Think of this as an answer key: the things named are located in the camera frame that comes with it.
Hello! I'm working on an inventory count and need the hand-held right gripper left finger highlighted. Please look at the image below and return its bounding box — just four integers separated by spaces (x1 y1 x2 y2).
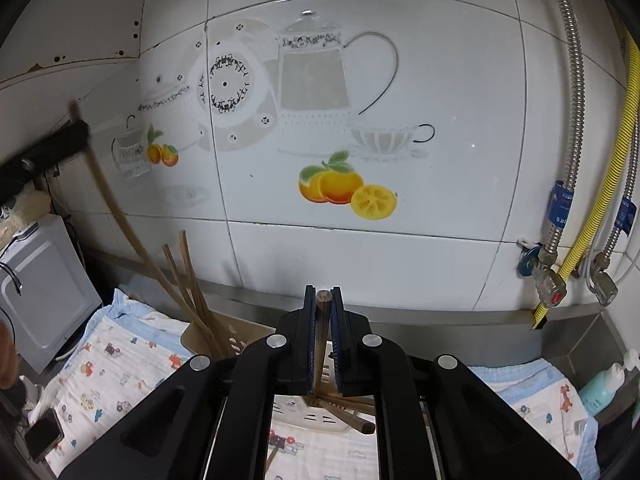
60 285 319 480

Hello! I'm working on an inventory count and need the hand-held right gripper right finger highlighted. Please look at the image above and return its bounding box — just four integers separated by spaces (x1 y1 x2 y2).
329 285 585 480

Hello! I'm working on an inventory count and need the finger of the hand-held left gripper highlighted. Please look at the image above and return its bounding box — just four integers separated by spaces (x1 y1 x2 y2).
0 119 92 202

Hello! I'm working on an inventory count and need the wooden chopstick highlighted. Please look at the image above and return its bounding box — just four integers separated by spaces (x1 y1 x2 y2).
179 230 223 358
320 393 377 409
162 244 213 343
69 100 225 361
306 290 332 407
327 405 377 435

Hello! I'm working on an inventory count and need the beige plastic utensil holder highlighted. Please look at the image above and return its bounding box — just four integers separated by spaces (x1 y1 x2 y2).
179 309 377 433

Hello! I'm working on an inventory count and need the white microwave oven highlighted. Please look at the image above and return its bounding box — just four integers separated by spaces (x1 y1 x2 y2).
0 214 104 375

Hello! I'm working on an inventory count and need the printed white blue cloth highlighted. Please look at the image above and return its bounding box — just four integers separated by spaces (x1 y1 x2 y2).
27 287 601 480

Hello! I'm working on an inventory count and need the metal water valve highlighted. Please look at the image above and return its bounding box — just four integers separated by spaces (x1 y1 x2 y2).
517 244 569 310
589 254 619 307

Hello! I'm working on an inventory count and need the teal pump bottle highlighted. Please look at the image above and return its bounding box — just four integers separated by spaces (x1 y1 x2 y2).
579 349 640 417

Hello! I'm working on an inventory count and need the black smartphone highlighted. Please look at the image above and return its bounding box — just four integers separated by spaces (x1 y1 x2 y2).
24 408 65 463

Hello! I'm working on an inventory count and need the tableware fruit wall decal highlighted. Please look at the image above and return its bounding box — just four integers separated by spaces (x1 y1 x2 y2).
110 9 437 222

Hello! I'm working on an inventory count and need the blue hose tag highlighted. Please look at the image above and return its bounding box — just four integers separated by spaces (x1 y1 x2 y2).
547 179 577 224
615 199 637 234

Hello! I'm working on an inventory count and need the braided metal hose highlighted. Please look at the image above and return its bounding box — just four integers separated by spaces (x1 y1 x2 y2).
544 0 587 263
595 170 640 273

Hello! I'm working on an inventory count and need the yellow gas hose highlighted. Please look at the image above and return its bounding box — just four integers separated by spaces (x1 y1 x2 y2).
533 34 640 332

